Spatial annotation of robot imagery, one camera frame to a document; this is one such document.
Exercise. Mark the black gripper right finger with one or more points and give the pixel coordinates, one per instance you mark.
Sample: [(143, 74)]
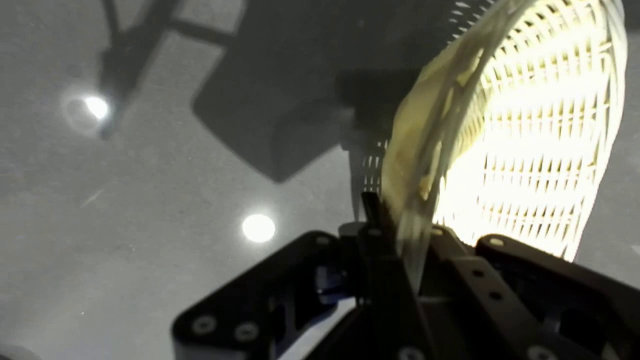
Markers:
[(527, 307)]

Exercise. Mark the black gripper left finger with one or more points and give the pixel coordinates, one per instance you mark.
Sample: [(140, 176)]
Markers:
[(372, 313)]

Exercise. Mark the pale woven basket bowl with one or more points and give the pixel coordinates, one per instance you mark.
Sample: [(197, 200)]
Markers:
[(533, 132)]

